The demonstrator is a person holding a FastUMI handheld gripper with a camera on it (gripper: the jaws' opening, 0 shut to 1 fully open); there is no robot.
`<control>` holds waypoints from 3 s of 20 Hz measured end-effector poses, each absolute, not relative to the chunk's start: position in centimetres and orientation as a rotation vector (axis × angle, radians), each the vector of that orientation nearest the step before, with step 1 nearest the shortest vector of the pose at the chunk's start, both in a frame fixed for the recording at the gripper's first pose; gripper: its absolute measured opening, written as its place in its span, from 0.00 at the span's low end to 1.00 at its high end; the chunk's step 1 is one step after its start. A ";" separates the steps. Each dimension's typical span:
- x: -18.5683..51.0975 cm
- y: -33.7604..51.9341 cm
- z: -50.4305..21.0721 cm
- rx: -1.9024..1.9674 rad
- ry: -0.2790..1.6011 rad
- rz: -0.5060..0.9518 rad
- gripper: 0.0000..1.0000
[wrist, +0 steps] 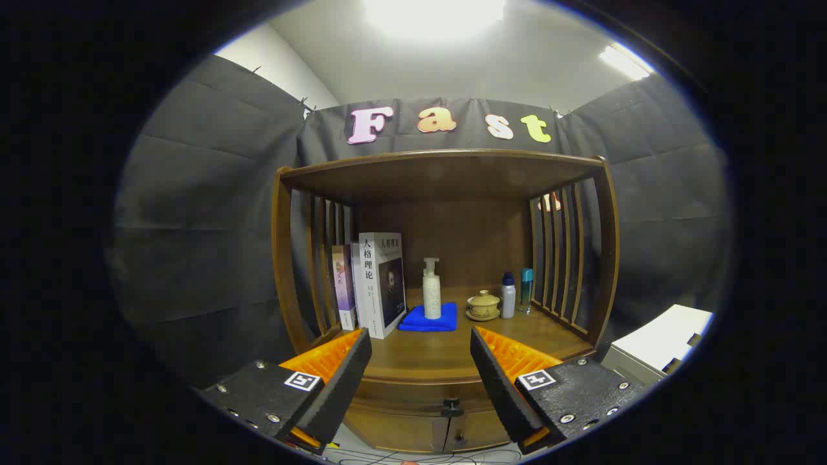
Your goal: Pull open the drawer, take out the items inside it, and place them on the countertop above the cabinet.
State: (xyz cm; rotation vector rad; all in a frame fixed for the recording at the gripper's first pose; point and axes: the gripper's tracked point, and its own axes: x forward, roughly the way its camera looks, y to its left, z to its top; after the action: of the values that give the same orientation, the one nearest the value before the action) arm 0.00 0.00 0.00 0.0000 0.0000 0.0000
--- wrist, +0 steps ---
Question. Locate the beige saucer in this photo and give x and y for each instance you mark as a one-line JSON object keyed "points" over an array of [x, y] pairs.
{"points": [[483, 317]]}

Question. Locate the purple book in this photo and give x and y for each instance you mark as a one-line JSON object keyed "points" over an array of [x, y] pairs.
{"points": [[342, 284]]}

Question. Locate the blue folded cloth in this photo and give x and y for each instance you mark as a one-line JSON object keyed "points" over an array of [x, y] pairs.
{"points": [[417, 321]]}

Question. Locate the white bottle dark blue cap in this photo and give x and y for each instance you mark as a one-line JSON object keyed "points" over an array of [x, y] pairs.
{"points": [[508, 300]]}

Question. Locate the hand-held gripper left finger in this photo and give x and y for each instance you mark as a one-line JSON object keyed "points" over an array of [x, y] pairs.
{"points": [[342, 387]]}

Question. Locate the brown wooden cabinet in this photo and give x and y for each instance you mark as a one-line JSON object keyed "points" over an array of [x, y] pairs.
{"points": [[452, 174]]}

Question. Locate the thin white book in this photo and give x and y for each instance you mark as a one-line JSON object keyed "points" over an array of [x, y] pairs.
{"points": [[355, 303]]}

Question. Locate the teal clear bottle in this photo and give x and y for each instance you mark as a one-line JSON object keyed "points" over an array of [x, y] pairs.
{"points": [[525, 290]]}

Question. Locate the large ceiling light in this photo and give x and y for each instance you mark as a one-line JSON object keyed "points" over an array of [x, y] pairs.
{"points": [[433, 16]]}

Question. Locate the brown wooden drawer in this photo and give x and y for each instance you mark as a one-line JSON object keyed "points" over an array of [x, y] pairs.
{"points": [[413, 395]]}

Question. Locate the thick white portrait book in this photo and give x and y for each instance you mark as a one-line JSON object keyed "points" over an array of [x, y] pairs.
{"points": [[391, 284]]}

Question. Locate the small ceiling light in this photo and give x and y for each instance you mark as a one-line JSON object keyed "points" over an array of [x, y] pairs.
{"points": [[623, 62]]}

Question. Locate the grey metal filing cabinet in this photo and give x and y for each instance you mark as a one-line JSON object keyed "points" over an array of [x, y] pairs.
{"points": [[659, 339]]}

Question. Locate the wooden cabinet door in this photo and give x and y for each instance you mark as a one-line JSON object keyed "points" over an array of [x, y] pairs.
{"points": [[400, 433], [478, 429]]}

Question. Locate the beige lidded teacup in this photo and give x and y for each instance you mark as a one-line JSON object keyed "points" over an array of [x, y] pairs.
{"points": [[483, 302]]}

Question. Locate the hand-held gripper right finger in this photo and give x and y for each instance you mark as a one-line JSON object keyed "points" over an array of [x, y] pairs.
{"points": [[501, 387]]}

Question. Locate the wooden countertop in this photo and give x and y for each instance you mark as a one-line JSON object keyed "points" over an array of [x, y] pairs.
{"points": [[426, 352]]}

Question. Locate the white pump bottle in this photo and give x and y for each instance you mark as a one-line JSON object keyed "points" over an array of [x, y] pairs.
{"points": [[431, 294]]}

